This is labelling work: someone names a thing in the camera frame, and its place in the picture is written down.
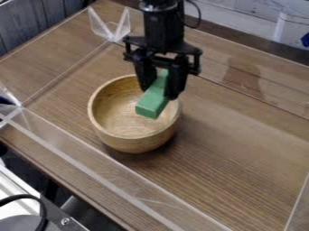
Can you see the clear acrylic left bracket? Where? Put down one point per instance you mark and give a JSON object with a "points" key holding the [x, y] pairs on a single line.
{"points": [[10, 106]]}

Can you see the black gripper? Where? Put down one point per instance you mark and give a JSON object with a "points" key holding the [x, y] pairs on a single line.
{"points": [[179, 69]]}

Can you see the brown wooden bowl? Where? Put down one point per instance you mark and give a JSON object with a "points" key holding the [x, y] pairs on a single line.
{"points": [[124, 130]]}

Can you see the grey metal stand base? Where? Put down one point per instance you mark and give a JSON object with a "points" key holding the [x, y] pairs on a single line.
{"points": [[36, 222]]}

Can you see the clear acrylic front wall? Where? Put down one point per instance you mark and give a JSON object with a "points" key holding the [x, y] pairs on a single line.
{"points": [[137, 203]]}

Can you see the clear acrylic corner bracket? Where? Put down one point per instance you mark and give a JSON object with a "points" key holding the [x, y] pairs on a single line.
{"points": [[112, 31]]}

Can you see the green rectangular block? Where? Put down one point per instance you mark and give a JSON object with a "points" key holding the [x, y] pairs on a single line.
{"points": [[153, 101]]}

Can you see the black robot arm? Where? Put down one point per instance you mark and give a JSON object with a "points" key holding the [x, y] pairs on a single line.
{"points": [[163, 48]]}

